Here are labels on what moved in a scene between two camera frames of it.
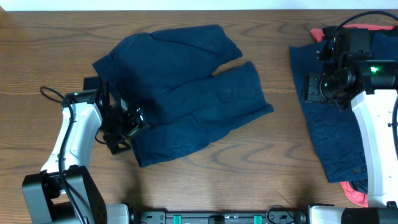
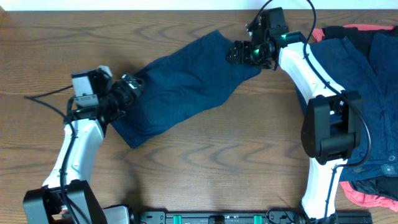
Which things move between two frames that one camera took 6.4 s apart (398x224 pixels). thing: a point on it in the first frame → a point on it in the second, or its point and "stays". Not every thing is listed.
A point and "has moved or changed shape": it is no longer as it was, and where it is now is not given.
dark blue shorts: [170, 73] has moved or changed shape
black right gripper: [311, 90] → [235, 48]
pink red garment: [362, 199] stays
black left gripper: [125, 125] → [131, 86]
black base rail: [272, 216] stays
